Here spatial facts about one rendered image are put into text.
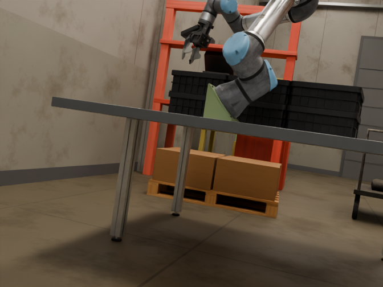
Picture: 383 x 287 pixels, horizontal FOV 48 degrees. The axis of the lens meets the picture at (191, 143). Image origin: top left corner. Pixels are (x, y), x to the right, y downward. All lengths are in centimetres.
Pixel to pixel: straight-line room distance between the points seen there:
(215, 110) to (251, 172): 210
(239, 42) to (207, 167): 225
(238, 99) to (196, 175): 215
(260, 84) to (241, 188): 215
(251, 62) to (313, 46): 992
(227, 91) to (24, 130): 231
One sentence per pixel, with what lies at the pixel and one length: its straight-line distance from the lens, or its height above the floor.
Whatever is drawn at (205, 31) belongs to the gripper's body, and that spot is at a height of 113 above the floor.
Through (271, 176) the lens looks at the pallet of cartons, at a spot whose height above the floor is 34.
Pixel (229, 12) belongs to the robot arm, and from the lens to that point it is 213.
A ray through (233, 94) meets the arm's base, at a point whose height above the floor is 81.
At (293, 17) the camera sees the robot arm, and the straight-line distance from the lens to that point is 200.
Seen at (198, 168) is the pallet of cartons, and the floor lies 31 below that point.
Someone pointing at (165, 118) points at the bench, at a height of 68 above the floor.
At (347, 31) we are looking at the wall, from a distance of 1164.
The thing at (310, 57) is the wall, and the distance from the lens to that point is 1151.
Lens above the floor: 66
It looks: 2 degrees down
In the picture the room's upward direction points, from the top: 8 degrees clockwise
